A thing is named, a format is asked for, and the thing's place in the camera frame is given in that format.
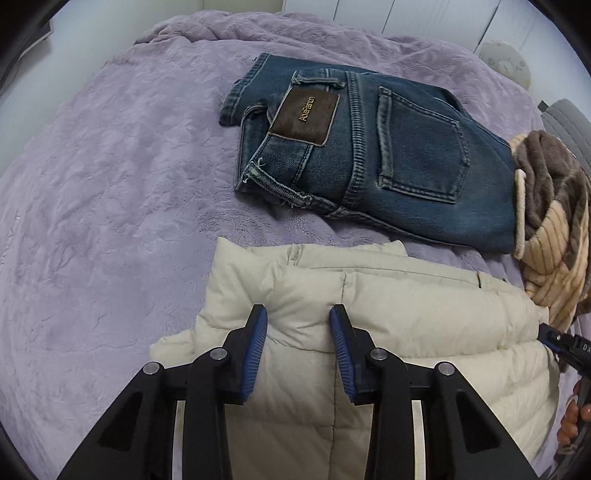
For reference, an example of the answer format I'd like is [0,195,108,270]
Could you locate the brown striped plush robe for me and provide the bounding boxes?
[510,130,590,332]

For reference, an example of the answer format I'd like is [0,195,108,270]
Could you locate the folded blue denim jeans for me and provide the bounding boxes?
[219,53,517,254]

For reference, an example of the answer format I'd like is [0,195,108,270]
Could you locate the cream quilted down jacket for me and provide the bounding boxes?
[150,239,559,479]

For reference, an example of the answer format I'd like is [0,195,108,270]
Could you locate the person's right hand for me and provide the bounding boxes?
[557,381,591,447]

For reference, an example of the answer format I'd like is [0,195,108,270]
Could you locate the purple textured bed blanket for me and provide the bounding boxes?
[1,11,542,479]

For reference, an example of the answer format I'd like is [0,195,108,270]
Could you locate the white wardrobe doors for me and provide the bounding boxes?
[283,0,570,53]

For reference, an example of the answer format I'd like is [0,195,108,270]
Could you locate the grey quilted headboard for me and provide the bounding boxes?
[541,99,591,170]

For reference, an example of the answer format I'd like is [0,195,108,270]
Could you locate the patterned pillow at wall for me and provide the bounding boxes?
[478,40,531,90]

